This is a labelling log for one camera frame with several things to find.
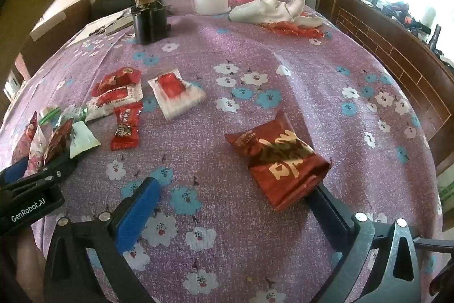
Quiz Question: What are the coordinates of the white cloth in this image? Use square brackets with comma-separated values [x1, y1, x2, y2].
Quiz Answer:
[229, 0, 323, 28]

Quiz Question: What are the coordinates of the grey pad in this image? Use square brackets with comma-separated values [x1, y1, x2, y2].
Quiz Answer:
[104, 17, 134, 34]

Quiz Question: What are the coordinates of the large red snack bag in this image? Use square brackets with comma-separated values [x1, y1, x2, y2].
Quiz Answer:
[224, 109, 334, 213]

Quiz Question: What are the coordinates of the floral purple tablecloth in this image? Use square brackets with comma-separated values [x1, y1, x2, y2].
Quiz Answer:
[0, 0, 444, 303]

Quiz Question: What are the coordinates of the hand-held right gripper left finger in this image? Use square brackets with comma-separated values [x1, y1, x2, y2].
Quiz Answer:
[43, 177, 164, 303]

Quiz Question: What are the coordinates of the pink white triangular snack packet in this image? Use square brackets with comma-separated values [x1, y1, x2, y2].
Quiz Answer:
[28, 126, 48, 172]

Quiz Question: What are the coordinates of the black holder device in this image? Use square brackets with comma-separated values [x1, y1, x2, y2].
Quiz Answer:
[131, 0, 173, 45]

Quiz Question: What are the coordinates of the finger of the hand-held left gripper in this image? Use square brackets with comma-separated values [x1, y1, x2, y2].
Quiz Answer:
[7, 152, 79, 192]
[0, 157, 31, 185]

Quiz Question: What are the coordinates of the wooden cabinet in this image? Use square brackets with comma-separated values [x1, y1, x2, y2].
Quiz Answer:
[316, 0, 454, 176]

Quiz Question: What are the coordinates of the brown armchair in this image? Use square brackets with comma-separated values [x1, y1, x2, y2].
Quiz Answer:
[21, 0, 91, 76]

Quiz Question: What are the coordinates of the white red snack packet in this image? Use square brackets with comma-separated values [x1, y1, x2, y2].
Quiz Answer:
[147, 72, 207, 121]
[84, 85, 143, 122]

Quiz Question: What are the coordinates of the green white triangular snack packet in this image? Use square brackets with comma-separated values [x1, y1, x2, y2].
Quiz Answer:
[38, 106, 61, 126]
[69, 120, 102, 159]

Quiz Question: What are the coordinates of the white paper sheet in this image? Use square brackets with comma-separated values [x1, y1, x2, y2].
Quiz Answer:
[66, 14, 123, 48]

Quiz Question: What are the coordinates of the pile of small tools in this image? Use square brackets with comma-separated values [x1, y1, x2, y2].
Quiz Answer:
[369, 0, 454, 58]

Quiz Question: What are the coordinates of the person's left forearm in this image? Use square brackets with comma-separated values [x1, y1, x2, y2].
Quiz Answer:
[14, 228, 48, 293]

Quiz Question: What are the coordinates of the red plastic wrapper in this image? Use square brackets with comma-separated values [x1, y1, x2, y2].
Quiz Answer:
[260, 21, 325, 39]

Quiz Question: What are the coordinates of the red brown triangular snack packet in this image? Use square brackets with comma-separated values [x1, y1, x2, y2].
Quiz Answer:
[44, 118, 73, 163]

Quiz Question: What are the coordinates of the red yellow snack packet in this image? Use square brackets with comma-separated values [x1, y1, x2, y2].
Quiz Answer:
[90, 66, 142, 96]

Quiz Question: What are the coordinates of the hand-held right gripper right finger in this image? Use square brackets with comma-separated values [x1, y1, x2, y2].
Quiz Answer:
[307, 184, 431, 303]

